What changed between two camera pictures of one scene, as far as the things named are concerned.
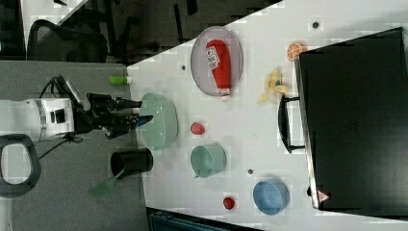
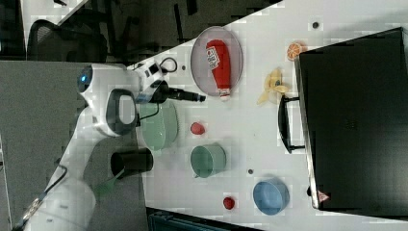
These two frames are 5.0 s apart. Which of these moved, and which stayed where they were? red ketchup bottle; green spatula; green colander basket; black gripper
Moved: black gripper
Stayed: green spatula; red ketchup bottle; green colander basket
